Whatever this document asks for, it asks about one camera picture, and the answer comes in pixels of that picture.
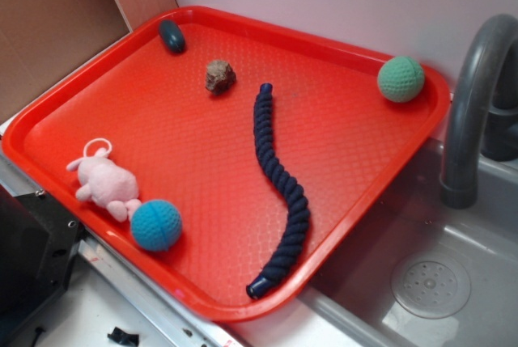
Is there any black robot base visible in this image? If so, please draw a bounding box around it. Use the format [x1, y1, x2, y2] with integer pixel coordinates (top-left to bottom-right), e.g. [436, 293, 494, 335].
[1, 188, 83, 322]

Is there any red plastic tray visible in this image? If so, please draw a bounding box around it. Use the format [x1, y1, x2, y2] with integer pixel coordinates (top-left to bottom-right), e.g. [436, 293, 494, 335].
[2, 7, 450, 323]

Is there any brown rock lump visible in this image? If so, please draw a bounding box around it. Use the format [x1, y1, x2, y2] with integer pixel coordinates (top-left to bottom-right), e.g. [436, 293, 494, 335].
[206, 60, 237, 95]

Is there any blue knitted ball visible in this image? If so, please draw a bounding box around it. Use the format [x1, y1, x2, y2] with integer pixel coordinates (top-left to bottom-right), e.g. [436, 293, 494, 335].
[130, 200, 183, 252]

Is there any dark teal oval object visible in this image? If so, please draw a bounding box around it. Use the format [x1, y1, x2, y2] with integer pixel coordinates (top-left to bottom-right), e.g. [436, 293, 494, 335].
[159, 19, 186, 53]

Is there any green knitted ball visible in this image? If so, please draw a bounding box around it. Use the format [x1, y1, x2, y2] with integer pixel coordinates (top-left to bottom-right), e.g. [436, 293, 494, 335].
[377, 56, 425, 104]

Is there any pink plush toy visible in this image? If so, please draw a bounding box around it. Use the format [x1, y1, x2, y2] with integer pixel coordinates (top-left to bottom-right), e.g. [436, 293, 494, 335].
[66, 138, 142, 222]

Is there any grey toy sink basin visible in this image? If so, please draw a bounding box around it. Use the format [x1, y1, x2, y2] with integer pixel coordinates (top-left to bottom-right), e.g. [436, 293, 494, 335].
[300, 140, 517, 346]

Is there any grey toy faucet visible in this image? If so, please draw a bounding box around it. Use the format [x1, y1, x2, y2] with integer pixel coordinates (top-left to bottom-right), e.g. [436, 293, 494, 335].
[439, 14, 517, 209]

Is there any black tape scrap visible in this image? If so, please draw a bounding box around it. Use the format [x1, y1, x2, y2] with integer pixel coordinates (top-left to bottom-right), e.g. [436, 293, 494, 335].
[107, 327, 140, 347]

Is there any brown cardboard panel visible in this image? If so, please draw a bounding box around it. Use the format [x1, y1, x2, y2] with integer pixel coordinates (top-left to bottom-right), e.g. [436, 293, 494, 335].
[1, 0, 177, 122]

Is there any dark blue twisted rope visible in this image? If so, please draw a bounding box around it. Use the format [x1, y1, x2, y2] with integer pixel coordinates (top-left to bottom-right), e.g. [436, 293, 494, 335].
[245, 83, 312, 300]

